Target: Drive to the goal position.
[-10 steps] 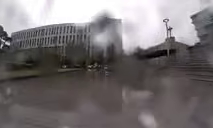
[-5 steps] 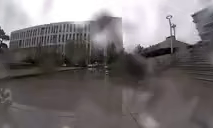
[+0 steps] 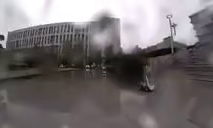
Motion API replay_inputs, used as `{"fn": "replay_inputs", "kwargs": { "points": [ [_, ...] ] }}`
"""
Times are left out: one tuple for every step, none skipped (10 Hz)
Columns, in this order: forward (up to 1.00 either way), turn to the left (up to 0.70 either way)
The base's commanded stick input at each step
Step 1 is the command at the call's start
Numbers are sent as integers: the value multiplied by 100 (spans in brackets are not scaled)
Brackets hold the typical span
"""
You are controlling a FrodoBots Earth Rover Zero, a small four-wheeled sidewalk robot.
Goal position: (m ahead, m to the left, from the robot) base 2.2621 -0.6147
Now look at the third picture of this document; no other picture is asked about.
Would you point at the person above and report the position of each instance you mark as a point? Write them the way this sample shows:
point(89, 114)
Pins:
point(146, 80)

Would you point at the grey stone steps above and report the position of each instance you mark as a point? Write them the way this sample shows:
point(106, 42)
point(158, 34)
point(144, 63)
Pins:
point(200, 68)

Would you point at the low grey wall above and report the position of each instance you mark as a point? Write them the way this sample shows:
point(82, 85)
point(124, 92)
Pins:
point(14, 65)

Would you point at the tall lamp pole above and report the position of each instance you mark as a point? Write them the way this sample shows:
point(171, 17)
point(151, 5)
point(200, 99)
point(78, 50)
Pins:
point(171, 33)

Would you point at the low building with flat roof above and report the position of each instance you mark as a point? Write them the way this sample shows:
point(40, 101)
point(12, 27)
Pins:
point(164, 48)

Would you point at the wet grey paved ground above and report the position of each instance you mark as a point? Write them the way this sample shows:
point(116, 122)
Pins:
point(77, 100)

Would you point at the long pale windowed building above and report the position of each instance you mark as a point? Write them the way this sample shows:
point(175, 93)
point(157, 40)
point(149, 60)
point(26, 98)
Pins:
point(47, 36)

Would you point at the grey building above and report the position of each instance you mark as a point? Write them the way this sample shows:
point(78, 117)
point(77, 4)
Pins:
point(205, 26)

